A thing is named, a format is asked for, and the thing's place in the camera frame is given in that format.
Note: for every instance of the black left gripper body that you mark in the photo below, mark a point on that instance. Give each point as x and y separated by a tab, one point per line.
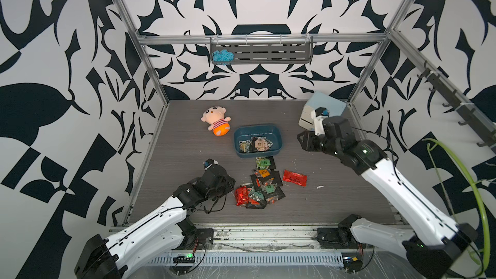
225	186

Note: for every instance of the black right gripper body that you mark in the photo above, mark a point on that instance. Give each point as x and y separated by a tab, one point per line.
316	143

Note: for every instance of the red foil tea bag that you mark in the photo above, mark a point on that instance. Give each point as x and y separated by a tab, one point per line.
242	196

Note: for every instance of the orange label tea bag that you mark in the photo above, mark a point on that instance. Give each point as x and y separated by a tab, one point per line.
267	177

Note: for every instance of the green label tea bag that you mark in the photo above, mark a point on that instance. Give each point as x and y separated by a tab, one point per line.
272	193
265	162

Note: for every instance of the small red tea bag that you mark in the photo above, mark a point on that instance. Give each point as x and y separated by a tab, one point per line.
295	178

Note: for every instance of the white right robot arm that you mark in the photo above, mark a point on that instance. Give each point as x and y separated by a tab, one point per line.
433	241

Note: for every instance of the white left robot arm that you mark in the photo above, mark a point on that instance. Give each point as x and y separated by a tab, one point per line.
166	228

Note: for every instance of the teal plastic storage box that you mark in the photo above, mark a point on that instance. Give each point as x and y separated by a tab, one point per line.
268	131

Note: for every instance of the cream blue mini drawer cabinet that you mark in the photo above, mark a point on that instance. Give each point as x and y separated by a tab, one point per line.
335	107

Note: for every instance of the plush baby doll toy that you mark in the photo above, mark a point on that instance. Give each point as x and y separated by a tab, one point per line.
218	121

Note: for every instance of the blue scrunchy sponge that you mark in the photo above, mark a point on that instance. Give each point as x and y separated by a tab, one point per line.
223	57

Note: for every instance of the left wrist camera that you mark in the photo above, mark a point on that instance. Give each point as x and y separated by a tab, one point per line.
209	163

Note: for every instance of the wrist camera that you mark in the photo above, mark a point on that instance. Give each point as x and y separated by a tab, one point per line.
318	116
209	163

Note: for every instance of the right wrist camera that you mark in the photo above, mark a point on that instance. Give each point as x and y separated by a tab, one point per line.
318	116

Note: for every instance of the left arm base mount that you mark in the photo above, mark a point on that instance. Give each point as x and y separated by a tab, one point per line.
200	236

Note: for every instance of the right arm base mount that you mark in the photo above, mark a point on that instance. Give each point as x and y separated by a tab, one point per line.
338	238

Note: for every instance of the grey wall shelf rack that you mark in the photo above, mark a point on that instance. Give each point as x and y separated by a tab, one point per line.
265	50

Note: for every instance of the dark hook rail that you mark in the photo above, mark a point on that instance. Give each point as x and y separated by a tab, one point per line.
458	102

